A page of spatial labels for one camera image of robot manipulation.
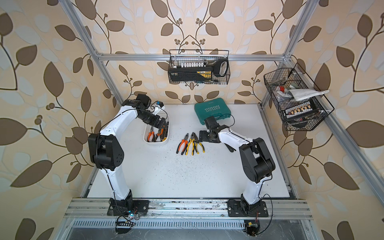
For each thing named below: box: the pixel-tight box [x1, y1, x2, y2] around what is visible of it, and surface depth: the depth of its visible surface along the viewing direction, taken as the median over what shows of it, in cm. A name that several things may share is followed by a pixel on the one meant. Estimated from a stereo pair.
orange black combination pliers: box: [176, 133, 189, 155], surface depth 100 cm
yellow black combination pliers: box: [185, 132, 195, 156], surface depth 101 cm
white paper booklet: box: [287, 89, 330, 101], surface depth 64 cm
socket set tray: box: [284, 100, 318, 120], surface depth 69 cm
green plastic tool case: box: [194, 97, 231, 125], surface depth 114 cm
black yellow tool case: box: [168, 66, 213, 82], surface depth 86 cm
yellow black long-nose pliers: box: [191, 132, 205, 155], surface depth 101 cm
